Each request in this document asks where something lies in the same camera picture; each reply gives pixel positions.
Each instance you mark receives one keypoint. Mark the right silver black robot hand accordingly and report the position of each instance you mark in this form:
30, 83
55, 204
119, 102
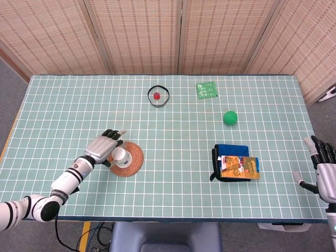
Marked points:
326, 181

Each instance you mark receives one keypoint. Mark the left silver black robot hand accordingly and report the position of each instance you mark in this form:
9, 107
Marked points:
101, 148

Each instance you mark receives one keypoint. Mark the white paper cup blue print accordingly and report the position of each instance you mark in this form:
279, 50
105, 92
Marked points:
127, 163
120, 154

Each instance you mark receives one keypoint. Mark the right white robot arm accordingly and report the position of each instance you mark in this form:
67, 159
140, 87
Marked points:
332, 225

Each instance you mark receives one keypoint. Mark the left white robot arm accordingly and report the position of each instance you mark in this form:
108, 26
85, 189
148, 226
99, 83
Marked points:
65, 181

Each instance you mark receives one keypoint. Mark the round woven brown coaster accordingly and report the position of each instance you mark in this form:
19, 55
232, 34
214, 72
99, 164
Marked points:
137, 160

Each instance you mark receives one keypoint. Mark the small red cylinder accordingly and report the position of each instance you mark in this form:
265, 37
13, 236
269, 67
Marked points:
156, 96

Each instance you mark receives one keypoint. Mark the green white grid table mat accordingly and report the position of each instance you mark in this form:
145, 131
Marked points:
183, 131

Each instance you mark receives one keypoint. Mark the orange snack packet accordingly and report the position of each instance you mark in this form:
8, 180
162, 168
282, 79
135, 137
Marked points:
241, 170

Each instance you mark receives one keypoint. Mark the white stand foot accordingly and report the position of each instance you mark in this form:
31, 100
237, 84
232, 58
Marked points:
327, 95

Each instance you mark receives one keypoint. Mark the blue folded cloth black trim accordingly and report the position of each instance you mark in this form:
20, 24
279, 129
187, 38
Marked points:
232, 150

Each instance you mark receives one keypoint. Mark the dark blue padded chair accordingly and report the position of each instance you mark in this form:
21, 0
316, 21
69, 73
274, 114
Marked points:
165, 237

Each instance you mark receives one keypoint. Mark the green ball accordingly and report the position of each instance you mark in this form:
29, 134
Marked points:
230, 117

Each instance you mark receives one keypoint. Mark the woven bamboo screen panel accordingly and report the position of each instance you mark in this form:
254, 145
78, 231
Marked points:
136, 36
304, 44
223, 36
52, 36

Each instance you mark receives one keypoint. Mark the green square packet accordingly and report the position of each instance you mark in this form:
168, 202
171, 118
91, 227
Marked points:
206, 90

